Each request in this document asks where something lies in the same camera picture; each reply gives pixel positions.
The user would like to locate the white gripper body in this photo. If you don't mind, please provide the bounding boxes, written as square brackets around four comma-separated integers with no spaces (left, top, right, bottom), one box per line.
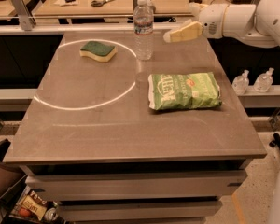
[189,3,228,38]

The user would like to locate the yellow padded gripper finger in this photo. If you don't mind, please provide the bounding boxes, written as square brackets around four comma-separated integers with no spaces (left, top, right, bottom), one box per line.
[163,20,203,43]

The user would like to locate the clear plastic water bottle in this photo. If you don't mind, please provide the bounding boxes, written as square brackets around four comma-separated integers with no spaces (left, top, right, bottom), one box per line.
[133,0,154,61]

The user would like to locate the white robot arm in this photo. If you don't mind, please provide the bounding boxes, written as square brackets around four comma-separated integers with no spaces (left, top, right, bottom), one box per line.
[163,0,280,48]

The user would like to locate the clear sanitizer bottle right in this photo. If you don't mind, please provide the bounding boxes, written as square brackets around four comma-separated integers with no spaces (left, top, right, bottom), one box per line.
[253,67,274,92]

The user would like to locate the green chip bag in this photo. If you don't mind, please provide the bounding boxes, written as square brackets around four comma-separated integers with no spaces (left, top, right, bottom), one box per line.
[148,72,221,111]

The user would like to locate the green and yellow sponge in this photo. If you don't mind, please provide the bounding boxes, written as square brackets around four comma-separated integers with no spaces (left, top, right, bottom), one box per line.
[79,41,117,63]

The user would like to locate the scissors on back desk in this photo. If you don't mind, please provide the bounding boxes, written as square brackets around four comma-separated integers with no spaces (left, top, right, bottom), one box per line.
[91,0,116,7]

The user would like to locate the black caster leg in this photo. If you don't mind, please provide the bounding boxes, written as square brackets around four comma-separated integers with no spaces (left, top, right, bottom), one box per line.
[269,133,280,150]

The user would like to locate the upper metal drawer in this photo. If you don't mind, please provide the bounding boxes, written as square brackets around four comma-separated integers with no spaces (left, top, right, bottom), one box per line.
[26,170,246,201]

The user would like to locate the metal drawer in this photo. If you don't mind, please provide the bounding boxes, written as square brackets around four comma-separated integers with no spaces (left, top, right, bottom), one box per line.
[58,201,222,221]
[26,170,246,201]

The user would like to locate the lower metal drawer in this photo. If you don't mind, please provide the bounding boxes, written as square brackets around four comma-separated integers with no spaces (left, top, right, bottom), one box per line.
[58,201,222,221]

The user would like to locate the snack box on floor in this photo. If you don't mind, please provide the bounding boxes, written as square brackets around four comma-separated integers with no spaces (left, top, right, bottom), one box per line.
[20,193,48,220]

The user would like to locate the brown bin at left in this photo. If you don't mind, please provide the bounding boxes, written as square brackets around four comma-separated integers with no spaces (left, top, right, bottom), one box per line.
[0,139,24,197]

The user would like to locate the left metal bracket post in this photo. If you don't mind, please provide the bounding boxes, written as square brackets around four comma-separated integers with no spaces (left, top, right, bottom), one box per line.
[11,0,36,31]

